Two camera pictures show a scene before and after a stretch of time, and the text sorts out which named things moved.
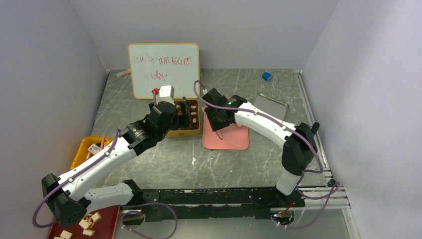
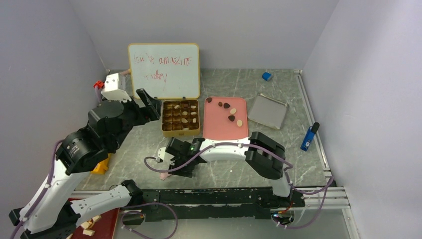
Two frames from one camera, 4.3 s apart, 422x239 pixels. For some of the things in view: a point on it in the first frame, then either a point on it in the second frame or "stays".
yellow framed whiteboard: x=153 y=64 stays
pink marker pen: x=123 y=72 stays
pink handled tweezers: x=220 y=134 to x=163 y=175
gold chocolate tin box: x=194 y=130 stays
